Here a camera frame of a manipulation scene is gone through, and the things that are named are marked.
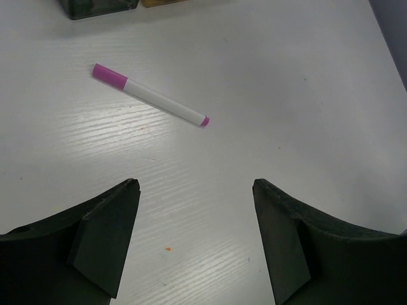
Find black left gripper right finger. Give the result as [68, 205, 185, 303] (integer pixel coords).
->
[252, 179, 406, 304]

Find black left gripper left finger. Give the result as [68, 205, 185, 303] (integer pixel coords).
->
[1, 179, 141, 304]

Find purple-capped white marker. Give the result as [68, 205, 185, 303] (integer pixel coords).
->
[92, 64, 210, 128]

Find smoky grey plastic bin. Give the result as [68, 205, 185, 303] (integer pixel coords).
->
[59, 0, 139, 20]

